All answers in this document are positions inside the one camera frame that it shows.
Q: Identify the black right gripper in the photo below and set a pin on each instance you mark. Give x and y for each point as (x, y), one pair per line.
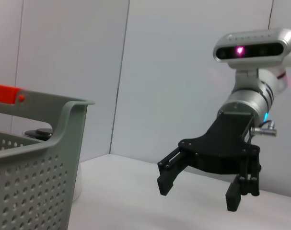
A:
(226, 148)

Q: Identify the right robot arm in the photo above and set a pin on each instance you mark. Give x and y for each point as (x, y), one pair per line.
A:
(248, 103)

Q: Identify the grey perforated plastic storage bin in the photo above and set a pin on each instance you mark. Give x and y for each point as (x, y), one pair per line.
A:
(27, 179)

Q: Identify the glass pitcher with black lid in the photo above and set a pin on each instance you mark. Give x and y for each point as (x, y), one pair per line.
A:
(39, 133)

